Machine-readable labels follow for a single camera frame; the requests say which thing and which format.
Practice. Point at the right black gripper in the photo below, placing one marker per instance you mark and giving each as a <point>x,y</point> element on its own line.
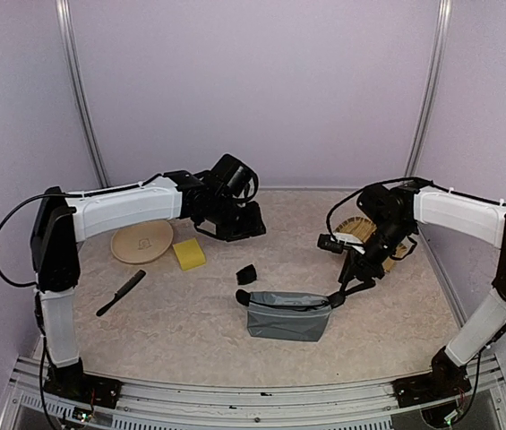
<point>361,265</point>

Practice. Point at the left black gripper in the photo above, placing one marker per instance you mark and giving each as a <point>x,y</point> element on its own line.
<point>254,227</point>

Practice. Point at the black clipper guard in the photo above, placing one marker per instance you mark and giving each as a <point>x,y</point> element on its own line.
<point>246,275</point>

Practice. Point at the grey zip pouch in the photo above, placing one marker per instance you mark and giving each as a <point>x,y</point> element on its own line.
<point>288,315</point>

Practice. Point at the black comb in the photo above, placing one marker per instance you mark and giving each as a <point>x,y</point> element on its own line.
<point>123,291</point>

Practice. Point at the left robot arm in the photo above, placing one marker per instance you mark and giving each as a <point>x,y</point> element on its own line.
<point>220,202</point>

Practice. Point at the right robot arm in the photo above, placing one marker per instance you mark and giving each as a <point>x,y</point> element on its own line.
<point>465,234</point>

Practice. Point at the yellow sponge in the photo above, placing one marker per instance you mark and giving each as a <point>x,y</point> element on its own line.
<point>189,254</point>

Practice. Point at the woven bamboo tray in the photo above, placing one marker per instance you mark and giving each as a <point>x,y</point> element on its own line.
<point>362,228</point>

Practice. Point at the beige round plate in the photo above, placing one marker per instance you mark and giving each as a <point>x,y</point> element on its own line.
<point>142,243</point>

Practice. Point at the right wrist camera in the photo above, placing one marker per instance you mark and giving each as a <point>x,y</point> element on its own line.
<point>338,242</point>

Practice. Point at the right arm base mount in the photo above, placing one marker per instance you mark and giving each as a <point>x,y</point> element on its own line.
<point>444,380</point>

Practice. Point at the aluminium front rail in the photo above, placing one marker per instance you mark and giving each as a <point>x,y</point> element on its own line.
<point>150,405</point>

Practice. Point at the right aluminium frame post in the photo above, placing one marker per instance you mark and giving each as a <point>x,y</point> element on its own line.
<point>431,86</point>

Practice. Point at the aluminium frame post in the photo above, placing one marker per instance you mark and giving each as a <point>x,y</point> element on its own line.
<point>431,86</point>
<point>65,23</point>

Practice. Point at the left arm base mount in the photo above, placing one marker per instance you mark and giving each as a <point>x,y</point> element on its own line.
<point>72,383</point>

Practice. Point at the left aluminium frame post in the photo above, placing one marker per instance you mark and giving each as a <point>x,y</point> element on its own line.
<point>65,23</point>

